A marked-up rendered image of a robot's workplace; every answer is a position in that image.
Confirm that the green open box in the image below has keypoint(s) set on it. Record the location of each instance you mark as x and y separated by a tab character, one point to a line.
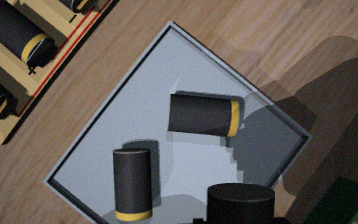
338	204

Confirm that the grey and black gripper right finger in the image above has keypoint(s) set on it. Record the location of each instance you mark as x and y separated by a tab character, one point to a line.
281	220

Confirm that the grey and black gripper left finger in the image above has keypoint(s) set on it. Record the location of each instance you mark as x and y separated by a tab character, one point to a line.
199	221

